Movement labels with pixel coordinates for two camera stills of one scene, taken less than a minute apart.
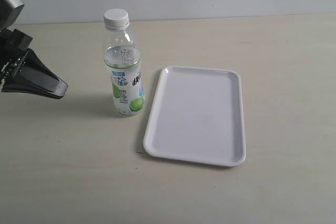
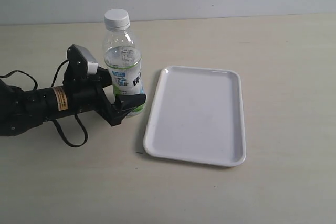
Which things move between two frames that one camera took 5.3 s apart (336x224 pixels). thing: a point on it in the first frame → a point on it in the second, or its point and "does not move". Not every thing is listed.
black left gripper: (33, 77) → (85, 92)
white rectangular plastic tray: (197, 115) does not move
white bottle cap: (116, 19) does not move
